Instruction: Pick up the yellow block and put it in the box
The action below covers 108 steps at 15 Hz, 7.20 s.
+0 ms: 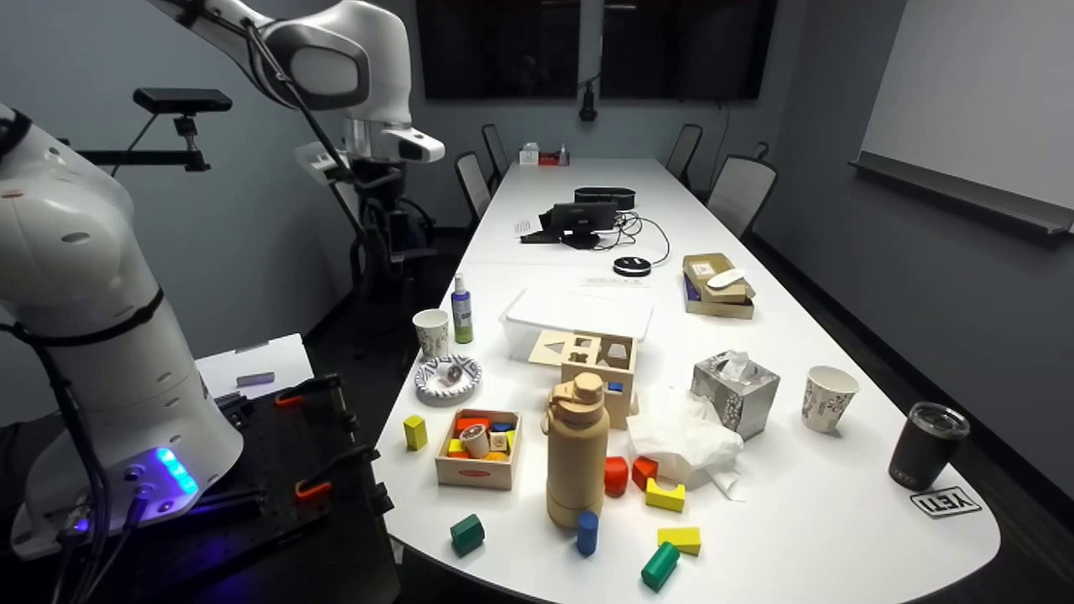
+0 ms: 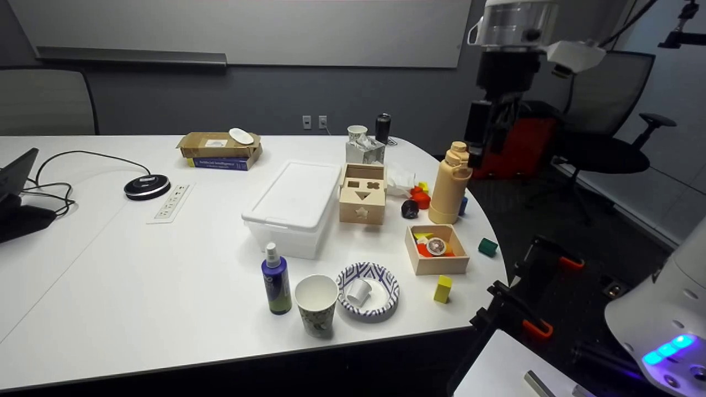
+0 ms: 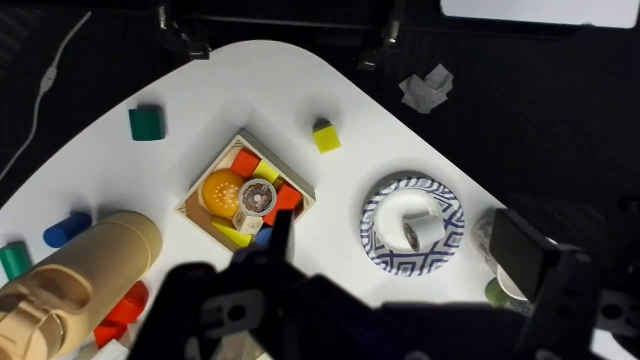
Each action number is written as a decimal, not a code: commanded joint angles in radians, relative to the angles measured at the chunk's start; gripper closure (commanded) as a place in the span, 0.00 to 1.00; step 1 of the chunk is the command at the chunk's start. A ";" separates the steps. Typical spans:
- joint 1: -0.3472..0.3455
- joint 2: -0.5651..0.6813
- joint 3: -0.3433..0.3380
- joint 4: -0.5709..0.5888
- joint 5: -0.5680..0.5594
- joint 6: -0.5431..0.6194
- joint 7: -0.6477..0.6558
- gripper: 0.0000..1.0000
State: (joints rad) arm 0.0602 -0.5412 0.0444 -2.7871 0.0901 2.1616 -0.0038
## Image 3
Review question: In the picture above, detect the blue cylinder block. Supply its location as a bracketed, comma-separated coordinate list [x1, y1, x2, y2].
[43, 212, 93, 249]

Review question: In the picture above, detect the dark green block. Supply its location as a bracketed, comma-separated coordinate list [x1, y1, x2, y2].
[128, 106, 166, 142]

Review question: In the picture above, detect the blue patterned paper plate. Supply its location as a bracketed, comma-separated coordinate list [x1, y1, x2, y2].
[360, 176, 466, 277]

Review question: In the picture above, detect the white panel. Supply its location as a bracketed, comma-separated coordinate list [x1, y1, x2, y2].
[440, 0, 640, 29]

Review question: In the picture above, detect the small yellow block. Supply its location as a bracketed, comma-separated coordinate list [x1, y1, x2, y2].
[252, 160, 280, 185]

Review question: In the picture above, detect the wooden box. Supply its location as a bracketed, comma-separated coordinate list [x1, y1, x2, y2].
[175, 129, 317, 253]

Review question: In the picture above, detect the white cable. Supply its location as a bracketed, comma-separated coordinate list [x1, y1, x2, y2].
[0, 11, 93, 183]

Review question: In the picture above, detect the green cylinder block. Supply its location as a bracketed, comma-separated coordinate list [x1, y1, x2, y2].
[0, 241, 34, 282]

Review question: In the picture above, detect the coffee pod with brown lid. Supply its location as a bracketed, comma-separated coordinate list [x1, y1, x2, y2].
[238, 179, 277, 217]

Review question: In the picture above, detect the red cylinder block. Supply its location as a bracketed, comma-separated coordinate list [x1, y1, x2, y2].
[106, 281, 150, 326]

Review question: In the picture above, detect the white cup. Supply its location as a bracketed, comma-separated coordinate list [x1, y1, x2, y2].
[497, 265, 531, 302]

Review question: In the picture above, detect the tan bottle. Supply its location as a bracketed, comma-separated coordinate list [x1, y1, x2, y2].
[0, 211, 164, 360]

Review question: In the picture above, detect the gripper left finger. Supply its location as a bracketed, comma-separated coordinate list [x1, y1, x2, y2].
[127, 210, 323, 360]

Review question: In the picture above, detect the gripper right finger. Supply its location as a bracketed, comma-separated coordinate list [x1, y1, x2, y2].
[489, 207, 640, 360]

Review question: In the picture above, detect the crumpled grey paper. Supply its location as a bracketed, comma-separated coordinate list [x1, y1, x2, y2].
[399, 64, 455, 115]

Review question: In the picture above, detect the orange toy bun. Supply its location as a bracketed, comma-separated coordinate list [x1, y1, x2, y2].
[202, 169, 247, 219]

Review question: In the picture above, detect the white coffee pod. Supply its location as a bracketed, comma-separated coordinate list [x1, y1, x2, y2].
[403, 212, 446, 253]

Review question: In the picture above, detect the orange cube block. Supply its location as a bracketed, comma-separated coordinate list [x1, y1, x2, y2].
[230, 149, 261, 179]

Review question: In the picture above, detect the orange-red block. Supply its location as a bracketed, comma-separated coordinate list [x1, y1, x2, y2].
[262, 184, 304, 227]

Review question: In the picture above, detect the black stand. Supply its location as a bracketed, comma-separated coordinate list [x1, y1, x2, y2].
[356, 0, 406, 72]
[152, 0, 212, 62]

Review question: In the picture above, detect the yellow wedge block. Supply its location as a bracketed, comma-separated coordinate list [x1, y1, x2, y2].
[211, 217, 252, 248]

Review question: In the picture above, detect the plain wooden cube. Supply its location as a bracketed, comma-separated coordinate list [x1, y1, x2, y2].
[232, 211, 264, 236]

